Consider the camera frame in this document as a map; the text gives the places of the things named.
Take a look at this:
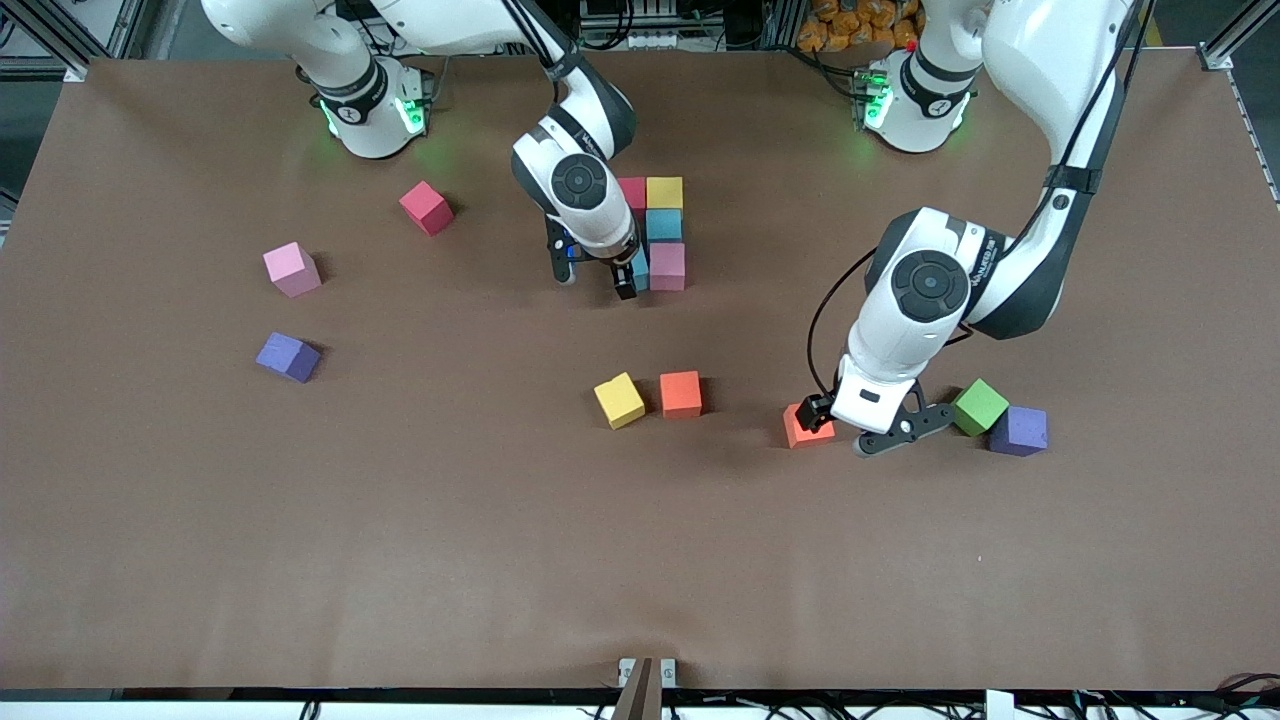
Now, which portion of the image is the purple foam cube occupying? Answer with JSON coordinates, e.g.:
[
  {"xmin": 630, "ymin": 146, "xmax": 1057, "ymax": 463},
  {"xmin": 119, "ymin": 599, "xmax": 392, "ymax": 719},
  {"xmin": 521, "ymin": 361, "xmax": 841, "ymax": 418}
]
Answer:
[
  {"xmin": 989, "ymin": 405, "xmax": 1049, "ymax": 458},
  {"xmin": 255, "ymin": 332, "xmax": 323, "ymax": 384}
]

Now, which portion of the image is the orange snack bag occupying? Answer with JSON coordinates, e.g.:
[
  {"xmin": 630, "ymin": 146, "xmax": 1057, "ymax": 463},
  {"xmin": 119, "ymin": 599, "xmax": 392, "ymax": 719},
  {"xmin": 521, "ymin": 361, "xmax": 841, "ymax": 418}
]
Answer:
[{"xmin": 797, "ymin": 0, "xmax": 921, "ymax": 53}]

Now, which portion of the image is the tan camera post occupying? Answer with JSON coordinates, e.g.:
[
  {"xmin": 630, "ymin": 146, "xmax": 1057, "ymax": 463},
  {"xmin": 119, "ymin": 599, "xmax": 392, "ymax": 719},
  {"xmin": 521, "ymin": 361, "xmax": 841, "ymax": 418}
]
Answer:
[{"xmin": 612, "ymin": 657, "xmax": 663, "ymax": 720}]

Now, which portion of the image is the pink foam cube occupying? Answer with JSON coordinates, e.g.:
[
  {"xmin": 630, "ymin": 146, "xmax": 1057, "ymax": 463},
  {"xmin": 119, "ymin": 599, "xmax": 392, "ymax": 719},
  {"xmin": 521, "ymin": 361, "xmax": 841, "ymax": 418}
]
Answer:
[
  {"xmin": 650, "ymin": 242, "xmax": 688, "ymax": 292},
  {"xmin": 263, "ymin": 241, "xmax": 323, "ymax": 299}
]

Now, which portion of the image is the aluminium frame profile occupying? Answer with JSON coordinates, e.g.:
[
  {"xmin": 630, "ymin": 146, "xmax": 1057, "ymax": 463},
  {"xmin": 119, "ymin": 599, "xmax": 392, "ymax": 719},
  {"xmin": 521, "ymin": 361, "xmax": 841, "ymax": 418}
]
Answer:
[
  {"xmin": 0, "ymin": 0, "xmax": 151, "ymax": 83},
  {"xmin": 1200, "ymin": 0, "xmax": 1280, "ymax": 73}
]

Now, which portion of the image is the white metal bracket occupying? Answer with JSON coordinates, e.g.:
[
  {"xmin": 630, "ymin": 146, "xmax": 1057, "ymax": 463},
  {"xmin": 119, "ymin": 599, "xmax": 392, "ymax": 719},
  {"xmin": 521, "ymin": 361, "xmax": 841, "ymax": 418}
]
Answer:
[{"xmin": 618, "ymin": 657, "xmax": 678, "ymax": 690}]

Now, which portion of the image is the orange foam cube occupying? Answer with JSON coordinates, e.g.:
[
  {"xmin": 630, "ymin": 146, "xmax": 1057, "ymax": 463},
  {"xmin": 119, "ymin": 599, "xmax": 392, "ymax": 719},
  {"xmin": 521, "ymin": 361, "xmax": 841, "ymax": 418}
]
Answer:
[
  {"xmin": 659, "ymin": 370, "xmax": 704, "ymax": 420},
  {"xmin": 783, "ymin": 403, "xmax": 837, "ymax": 450}
]

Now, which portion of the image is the green foam cube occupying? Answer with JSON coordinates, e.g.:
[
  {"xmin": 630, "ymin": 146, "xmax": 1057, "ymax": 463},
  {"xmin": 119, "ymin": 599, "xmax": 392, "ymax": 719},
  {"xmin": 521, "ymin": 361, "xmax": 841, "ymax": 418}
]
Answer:
[{"xmin": 950, "ymin": 377, "xmax": 1011, "ymax": 438}]

